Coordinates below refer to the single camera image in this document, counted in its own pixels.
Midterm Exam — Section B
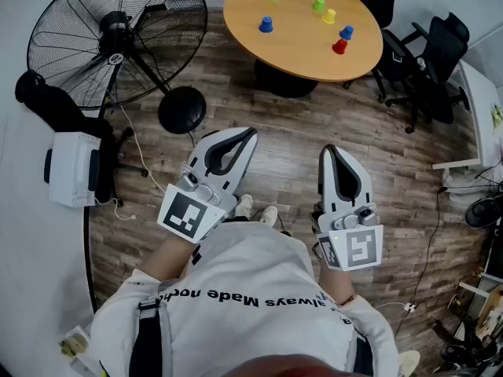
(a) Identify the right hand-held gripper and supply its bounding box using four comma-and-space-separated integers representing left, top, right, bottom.
310, 144, 384, 271

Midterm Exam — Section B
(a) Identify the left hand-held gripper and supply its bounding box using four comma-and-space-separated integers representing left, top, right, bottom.
156, 127, 259, 245

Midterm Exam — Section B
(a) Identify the person's right forearm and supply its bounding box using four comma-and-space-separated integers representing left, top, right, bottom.
318, 264, 357, 306

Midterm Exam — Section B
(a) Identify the person's left forearm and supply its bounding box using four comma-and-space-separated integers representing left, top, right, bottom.
139, 232, 197, 282

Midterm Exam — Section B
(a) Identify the person's left white shoe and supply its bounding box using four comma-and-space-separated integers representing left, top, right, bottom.
235, 193, 254, 219

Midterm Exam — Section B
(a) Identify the person's white shoe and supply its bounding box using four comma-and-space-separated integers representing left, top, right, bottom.
259, 205, 278, 227
235, 193, 254, 219

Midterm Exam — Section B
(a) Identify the person's right white shoe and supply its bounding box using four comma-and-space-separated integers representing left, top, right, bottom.
259, 205, 278, 227

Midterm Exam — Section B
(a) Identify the black round device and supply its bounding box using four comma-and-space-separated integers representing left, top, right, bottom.
465, 194, 502, 229

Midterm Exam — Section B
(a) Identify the white box appliance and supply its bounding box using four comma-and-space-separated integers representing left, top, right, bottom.
43, 131, 102, 208

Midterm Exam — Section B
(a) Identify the white desk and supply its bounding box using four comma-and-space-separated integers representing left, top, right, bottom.
431, 60, 503, 180

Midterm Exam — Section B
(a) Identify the person's white printed shirt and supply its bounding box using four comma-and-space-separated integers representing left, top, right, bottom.
88, 221, 400, 377

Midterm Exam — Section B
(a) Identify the black office chair with headrest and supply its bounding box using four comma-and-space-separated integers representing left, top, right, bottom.
384, 12, 471, 135

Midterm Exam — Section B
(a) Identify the cluttered white shelf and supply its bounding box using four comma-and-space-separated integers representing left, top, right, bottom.
431, 273, 503, 372

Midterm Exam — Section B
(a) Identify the large black pedestal fan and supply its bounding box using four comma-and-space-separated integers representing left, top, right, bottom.
26, 0, 209, 135

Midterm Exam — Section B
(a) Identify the white floor cable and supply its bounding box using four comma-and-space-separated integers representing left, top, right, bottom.
94, 90, 166, 221

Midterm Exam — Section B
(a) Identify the black table pedestal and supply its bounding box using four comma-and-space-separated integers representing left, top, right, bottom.
254, 58, 319, 98

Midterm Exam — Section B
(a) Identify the black floor cable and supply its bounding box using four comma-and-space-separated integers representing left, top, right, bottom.
392, 186, 449, 337

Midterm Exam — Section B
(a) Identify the person's right shoulder strap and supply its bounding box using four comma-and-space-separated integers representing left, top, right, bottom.
345, 328, 374, 372

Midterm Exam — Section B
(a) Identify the person's shoulder strap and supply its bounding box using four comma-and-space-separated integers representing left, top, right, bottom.
345, 328, 374, 372
127, 298, 174, 377

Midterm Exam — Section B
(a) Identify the person's left shoulder strap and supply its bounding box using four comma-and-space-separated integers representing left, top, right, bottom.
127, 298, 174, 377

